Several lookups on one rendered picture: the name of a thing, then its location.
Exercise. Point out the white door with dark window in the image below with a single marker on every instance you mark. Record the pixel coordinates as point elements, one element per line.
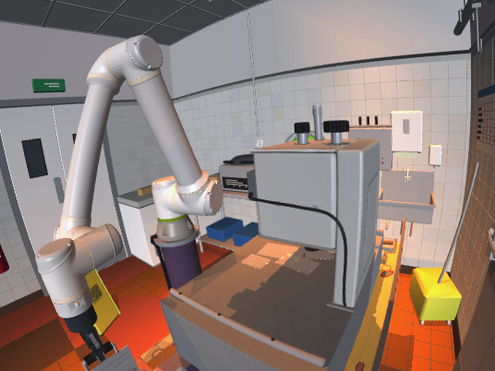
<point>23,216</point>

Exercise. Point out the grey wall hand basin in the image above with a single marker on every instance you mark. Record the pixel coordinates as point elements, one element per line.
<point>406,208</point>

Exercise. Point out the yellow floor sign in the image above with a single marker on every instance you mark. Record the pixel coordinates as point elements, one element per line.
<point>104,305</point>

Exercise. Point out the small red object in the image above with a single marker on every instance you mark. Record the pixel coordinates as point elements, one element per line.
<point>386,273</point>

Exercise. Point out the grey meat bandsaw body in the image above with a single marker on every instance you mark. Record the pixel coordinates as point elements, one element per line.
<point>294,193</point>

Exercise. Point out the grey pusher plate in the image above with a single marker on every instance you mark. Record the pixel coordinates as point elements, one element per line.
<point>121,361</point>

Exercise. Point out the green wall sign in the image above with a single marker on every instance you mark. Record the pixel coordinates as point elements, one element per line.
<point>48,85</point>

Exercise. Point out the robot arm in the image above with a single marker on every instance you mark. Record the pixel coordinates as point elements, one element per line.
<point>116,116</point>

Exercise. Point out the white paper towel dispenser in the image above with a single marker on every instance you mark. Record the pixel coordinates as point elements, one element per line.
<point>406,131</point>

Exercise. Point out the grey guide post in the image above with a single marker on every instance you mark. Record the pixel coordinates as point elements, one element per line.
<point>318,119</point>

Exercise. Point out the steel side table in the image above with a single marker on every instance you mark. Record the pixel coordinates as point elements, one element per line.
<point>210,239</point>

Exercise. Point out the small white switch box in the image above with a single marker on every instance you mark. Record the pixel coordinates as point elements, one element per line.
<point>260,143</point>

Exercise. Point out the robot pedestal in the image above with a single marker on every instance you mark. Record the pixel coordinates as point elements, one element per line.
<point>181,263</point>

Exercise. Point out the brown wooden block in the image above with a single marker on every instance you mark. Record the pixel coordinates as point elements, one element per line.
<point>144,190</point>

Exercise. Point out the white cabinet with grey top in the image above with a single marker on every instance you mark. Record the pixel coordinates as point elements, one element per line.
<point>133,232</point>

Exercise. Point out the chrome tap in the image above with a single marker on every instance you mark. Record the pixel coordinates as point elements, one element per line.
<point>407,174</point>

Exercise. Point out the green curved object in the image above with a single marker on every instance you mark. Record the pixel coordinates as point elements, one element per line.
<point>296,136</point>

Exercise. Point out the small black lock knob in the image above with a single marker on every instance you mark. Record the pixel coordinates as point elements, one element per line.
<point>302,129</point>

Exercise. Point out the yellow mop bucket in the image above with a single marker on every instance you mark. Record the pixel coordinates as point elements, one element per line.
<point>433,297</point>

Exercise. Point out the grey wall control box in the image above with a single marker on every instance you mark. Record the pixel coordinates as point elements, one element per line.
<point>367,135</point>

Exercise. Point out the white soap dispenser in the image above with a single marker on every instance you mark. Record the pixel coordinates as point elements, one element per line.
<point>435,155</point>

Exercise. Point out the blue crate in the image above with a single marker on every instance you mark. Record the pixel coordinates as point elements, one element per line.
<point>224,228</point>
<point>245,234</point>

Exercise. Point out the black overhead fixture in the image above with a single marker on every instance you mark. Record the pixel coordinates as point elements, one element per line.
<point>470,19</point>

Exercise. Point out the dark grey switch box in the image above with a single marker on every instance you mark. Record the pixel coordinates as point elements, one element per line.
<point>251,183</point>

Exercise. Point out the large black tension knob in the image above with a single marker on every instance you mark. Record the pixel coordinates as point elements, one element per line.
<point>336,127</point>

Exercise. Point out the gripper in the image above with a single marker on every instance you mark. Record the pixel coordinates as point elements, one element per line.
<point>81,322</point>

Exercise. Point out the grey knife strip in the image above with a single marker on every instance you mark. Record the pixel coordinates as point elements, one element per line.
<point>383,126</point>

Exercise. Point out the red fire extinguisher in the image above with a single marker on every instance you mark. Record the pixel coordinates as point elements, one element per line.
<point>3,259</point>

